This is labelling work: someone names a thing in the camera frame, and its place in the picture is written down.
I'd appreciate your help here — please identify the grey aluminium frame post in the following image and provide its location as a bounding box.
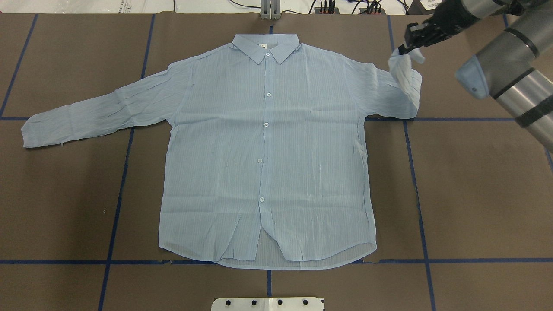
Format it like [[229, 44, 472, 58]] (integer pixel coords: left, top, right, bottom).
[[260, 0, 282, 20]]

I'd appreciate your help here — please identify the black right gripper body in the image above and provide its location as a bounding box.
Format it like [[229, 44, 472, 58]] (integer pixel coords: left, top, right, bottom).
[[404, 16, 454, 51]]

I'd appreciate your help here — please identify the light blue button-up shirt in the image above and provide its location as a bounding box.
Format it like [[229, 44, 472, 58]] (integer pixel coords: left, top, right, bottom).
[[21, 34, 424, 270]]

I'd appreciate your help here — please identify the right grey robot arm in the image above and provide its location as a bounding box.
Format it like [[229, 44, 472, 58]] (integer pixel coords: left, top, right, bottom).
[[399, 0, 553, 151]]

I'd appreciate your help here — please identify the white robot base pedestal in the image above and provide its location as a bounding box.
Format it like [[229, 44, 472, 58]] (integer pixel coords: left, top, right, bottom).
[[211, 297, 325, 311]]

